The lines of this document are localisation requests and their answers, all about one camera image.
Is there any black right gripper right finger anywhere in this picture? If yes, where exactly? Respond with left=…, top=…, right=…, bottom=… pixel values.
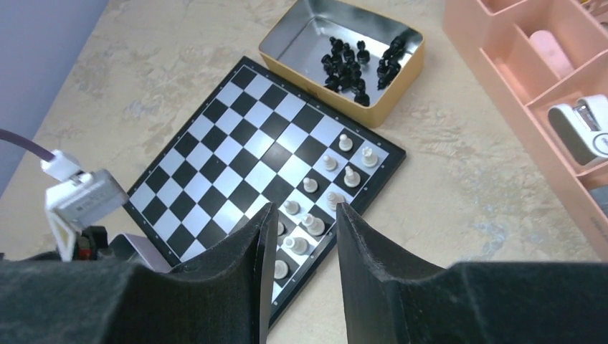
left=336, top=203, right=607, bottom=343

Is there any white queen in tin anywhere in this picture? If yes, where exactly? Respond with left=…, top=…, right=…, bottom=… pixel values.
left=301, top=214, right=326, bottom=237

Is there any yellow metal tin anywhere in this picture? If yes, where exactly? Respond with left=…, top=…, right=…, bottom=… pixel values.
left=259, top=1, right=425, bottom=128

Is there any white piece passed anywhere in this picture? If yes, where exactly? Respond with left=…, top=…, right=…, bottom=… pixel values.
left=283, top=236, right=309, bottom=256

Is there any black chess pieces pile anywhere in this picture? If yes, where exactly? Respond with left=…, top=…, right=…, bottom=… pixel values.
left=320, top=33, right=407, bottom=107

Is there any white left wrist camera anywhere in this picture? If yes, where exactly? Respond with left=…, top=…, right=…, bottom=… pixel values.
left=40, top=150, right=128, bottom=262

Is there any pink desk file organizer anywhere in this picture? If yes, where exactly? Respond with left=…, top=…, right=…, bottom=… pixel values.
left=443, top=1, right=607, bottom=260

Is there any white corner board piece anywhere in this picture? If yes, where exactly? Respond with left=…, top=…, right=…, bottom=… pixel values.
left=361, top=146, right=378, bottom=168

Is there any white chess pawn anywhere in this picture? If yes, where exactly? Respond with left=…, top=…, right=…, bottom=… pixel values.
left=338, top=134, right=353, bottom=152

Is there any silver lilac metal tin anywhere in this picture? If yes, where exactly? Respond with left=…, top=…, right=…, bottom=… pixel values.
left=109, top=234, right=172, bottom=273

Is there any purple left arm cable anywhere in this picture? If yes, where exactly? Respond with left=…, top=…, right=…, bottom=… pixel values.
left=0, top=129, right=55, bottom=163

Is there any white chess piece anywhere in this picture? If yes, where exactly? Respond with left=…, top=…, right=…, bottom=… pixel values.
left=326, top=191, right=346, bottom=211

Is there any white stapler in organizer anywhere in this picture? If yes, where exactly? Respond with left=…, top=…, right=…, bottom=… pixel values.
left=548, top=94, right=607, bottom=166

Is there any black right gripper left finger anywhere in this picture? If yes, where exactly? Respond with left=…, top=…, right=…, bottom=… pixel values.
left=1, top=203, right=278, bottom=343

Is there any black white chess board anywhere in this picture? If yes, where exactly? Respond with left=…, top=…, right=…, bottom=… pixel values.
left=125, top=57, right=406, bottom=322

